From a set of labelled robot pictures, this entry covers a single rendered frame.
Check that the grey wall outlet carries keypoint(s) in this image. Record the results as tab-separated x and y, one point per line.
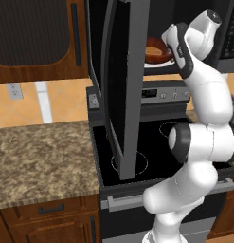
14	91

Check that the black and steel stove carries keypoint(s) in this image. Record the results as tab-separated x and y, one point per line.
153	148

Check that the wooden base cupboard door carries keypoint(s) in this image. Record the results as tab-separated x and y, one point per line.
58	231

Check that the wooden drawer front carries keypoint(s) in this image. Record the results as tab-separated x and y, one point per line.
23	213

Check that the black microwave oven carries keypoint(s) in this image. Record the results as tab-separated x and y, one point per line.
229	31

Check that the wooden base cupboard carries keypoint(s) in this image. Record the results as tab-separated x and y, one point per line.
227	215

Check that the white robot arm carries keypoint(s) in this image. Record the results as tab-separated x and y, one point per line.
213	104

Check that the dark grey microwave door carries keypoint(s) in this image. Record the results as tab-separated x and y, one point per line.
134	95

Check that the white microwave turntable plate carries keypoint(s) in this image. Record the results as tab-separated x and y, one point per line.
159	65

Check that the wooden glass-panel cupboard door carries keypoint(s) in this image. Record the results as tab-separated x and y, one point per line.
33	31

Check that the brown bowl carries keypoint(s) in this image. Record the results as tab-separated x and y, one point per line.
159	58

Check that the grey stove knob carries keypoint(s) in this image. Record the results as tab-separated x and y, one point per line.
175	94
186	94
163	95

